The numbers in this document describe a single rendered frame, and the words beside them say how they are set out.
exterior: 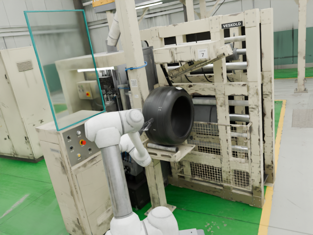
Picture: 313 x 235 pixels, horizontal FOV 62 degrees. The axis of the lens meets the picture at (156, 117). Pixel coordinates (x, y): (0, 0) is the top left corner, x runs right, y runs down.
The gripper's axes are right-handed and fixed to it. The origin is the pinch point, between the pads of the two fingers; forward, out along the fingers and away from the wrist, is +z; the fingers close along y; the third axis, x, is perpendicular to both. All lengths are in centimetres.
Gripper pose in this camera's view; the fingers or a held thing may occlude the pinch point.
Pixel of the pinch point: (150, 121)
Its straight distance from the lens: 220.1
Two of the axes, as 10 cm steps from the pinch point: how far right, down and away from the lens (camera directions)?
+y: -8.0, -0.6, 6.0
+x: 2.3, 8.9, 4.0
